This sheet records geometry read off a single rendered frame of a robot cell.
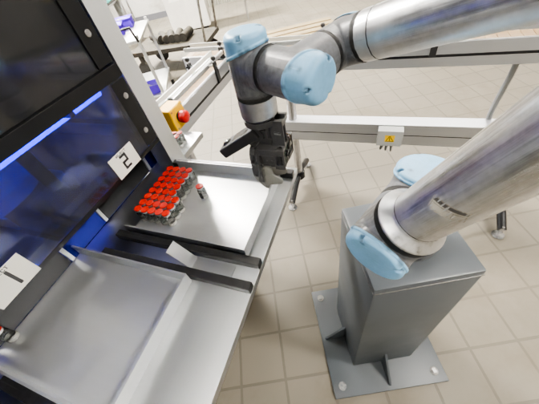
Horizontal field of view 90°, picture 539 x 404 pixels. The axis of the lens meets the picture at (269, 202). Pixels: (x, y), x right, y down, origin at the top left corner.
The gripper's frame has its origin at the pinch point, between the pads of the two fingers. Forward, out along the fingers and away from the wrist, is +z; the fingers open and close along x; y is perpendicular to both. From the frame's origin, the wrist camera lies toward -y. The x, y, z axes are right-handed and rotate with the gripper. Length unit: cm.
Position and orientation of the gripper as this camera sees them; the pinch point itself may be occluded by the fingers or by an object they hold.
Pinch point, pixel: (266, 183)
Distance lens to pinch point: 70.2
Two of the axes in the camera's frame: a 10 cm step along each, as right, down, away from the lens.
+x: 3.0, -7.4, 6.0
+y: 9.4, 1.3, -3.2
